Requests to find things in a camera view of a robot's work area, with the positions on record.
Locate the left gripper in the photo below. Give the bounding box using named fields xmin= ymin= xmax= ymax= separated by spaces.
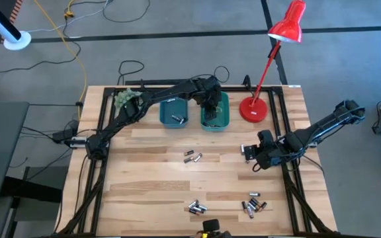
xmin=195 ymin=76 xmax=223 ymax=122

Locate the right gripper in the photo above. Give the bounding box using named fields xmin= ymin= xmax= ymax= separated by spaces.
xmin=244 ymin=144 xmax=282 ymax=169

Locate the green plastic bin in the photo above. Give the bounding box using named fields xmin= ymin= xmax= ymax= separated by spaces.
xmin=200 ymin=91 xmax=230 ymax=132

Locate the red desk lamp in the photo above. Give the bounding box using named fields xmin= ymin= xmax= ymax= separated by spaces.
xmin=239 ymin=0 xmax=307 ymax=124

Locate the blue plastic bin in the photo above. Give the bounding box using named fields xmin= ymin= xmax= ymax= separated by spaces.
xmin=159 ymin=97 xmax=189 ymax=129

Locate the green plant in patterned pot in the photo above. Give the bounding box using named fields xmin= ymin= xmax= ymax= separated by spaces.
xmin=113 ymin=87 xmax=143 ymax=112

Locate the silver control box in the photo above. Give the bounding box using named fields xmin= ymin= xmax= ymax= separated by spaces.
xmin=65 ymin=136 xmax=88 ymax=149

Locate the black power brick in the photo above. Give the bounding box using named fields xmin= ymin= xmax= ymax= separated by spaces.
xmin=52 ymin=119 xmax=79 ymax=143

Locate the white pole stand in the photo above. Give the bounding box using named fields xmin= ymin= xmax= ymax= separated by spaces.
xmin=0 ymin=0 xmax=32 ymax=51

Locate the grey desk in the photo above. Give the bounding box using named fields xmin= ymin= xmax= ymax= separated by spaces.
xmin=0 ymin=101 xmax=30 ymax=203

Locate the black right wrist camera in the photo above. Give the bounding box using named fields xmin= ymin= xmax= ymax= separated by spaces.
xmin=258 ymin=130 xmax=275 ymax=146

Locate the black metal table frame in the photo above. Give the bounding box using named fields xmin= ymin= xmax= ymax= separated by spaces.
xmin=58 ymin=79 xmax=337 ymax=238

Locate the black lamp cable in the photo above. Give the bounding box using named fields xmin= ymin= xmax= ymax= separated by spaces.
xmin=242 ymin=74 xmax=253 ymax=93

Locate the black floor cable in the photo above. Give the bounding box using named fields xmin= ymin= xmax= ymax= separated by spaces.
xmin=213 ymin=65 xmax=230 ymax=83
xmin=103 ymin=0 xmax=151 ymax=23
xmin=116 ymin=59 xmax=146 ymax=86
xmin=0 ymin=13 xmax=82 ymax=73

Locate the black table-level camera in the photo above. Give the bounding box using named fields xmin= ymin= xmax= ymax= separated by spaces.
xmin=196 ymin=218 xmax=233 ymax=238

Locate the yellow floor cable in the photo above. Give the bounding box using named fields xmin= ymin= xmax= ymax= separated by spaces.
xmin=33 ymin=0 xmax=89 ymax=122

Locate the white floor cable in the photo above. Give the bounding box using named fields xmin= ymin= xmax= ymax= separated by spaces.
xmin=24 ymin=0 xmax=112 ymax=34

